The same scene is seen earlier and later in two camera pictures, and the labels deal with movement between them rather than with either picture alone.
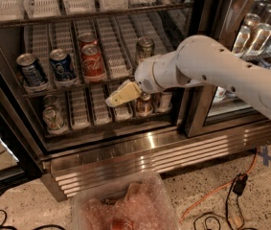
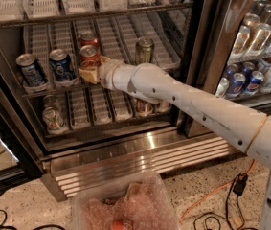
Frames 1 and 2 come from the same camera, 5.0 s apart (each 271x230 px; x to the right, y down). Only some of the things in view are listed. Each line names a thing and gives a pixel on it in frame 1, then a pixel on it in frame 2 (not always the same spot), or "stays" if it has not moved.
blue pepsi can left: [32, 73] stays
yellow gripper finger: [127, 92] → [91, 76]
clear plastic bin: [136, 202] stays
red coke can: [94, 67] stays
